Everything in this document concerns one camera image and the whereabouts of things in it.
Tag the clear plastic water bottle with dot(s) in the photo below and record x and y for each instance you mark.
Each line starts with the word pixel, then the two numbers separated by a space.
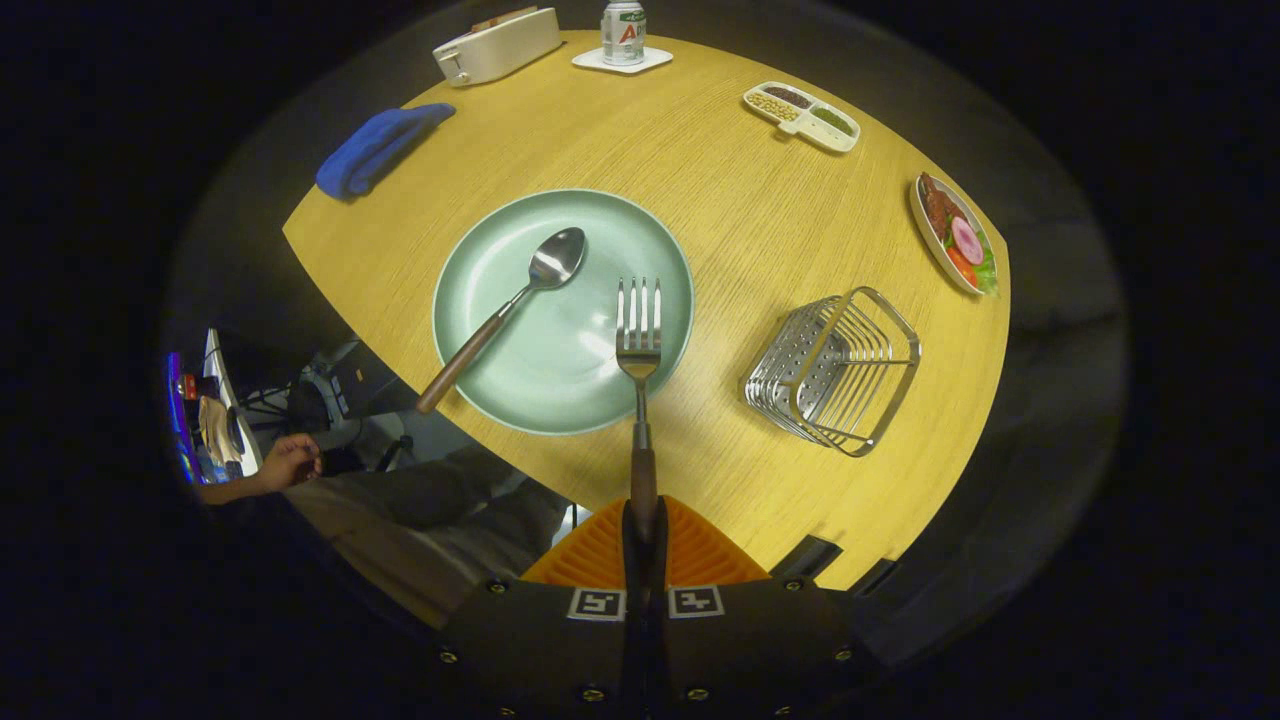
pixel 623 35

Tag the white square coaster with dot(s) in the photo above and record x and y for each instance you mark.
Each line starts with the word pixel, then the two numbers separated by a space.
pixel 590 60

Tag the green lettuce leaf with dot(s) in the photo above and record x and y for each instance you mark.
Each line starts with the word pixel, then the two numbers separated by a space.
pixel 988 270

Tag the pink ham slice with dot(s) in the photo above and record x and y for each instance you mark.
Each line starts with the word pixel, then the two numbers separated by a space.
pixel 967 240

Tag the pile of green beans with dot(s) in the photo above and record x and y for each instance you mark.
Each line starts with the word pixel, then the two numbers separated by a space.
pixel 833 120

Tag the pile of yellow beans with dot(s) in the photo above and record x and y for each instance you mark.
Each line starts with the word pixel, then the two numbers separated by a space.
pixel 773 106

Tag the red tomato slice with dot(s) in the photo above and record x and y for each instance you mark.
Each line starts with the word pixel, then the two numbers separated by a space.
pixel 960 265

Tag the white divided dish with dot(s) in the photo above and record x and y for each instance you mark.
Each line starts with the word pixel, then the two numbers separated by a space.
pixel 800 127

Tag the pile of red beans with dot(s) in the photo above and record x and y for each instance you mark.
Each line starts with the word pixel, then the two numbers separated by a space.
pixel 788 96

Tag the blue folded towel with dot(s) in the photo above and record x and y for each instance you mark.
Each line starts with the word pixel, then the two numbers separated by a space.
pixel 375 150

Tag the white food plate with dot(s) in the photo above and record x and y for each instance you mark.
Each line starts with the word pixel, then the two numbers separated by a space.
pixel 925 235

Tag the white toaster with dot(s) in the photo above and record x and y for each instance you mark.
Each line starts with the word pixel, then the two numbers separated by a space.
pixel 500 50

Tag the pale green plate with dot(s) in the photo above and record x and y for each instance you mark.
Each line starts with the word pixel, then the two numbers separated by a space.
pixel 560 370

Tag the brown sausage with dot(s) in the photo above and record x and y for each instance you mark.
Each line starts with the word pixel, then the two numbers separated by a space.
pixel 938 205

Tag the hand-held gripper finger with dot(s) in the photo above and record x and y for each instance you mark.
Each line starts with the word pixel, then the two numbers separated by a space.
pixel 656 640
pixel 633 640

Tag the brown toast slice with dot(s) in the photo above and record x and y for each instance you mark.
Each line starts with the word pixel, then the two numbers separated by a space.
pixel 505 17

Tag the black backdrop cloth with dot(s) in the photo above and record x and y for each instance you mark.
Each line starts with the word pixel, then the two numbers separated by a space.
pixel 1050 300

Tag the person's grey trousers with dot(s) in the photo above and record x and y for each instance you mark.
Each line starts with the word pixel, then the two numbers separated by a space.
pixel 420 520

